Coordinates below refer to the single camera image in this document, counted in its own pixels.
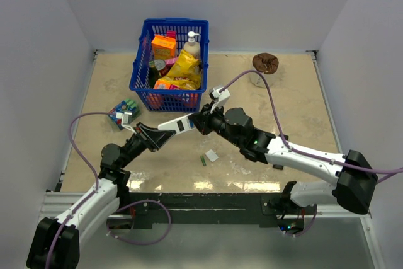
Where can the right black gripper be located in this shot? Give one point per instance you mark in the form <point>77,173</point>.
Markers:
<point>202,120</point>

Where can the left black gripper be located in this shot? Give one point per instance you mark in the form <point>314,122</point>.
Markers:
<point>152,138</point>

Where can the white remote control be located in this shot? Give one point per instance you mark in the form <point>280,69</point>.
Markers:
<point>179,125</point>

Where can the white battery cover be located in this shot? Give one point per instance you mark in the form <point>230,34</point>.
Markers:
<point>211,155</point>

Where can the green battery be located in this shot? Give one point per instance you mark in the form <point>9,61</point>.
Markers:
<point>203,160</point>

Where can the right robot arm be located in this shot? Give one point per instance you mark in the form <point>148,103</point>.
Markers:
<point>347,180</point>

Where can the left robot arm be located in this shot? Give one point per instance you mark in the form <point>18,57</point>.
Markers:
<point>57,242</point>

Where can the black remote control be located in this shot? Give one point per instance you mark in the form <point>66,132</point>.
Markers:
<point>278,167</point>

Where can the blue plastic basket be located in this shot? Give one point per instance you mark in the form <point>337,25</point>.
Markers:
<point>144,78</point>

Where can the yellow chip bag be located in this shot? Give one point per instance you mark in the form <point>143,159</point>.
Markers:
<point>185,73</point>

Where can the orange pink snack box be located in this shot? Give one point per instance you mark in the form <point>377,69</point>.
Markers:
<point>166,85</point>

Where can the tin can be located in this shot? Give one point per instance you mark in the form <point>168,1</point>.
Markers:
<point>159,65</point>

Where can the white pump bottle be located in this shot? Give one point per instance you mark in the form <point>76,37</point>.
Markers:
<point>192,46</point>

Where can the white cup brown lid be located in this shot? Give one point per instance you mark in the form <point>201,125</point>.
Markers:
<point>268,65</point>

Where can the orange juice carton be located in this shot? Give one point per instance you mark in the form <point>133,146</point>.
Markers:
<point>164,47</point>

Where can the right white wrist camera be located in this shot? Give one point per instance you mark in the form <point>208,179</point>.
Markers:
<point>219,97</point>

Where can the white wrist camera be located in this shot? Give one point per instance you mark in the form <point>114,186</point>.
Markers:
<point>125,120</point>
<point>219,97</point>

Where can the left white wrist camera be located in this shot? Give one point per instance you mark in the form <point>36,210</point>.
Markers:
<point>125,120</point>

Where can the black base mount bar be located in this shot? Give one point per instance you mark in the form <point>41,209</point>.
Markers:
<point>261,209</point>

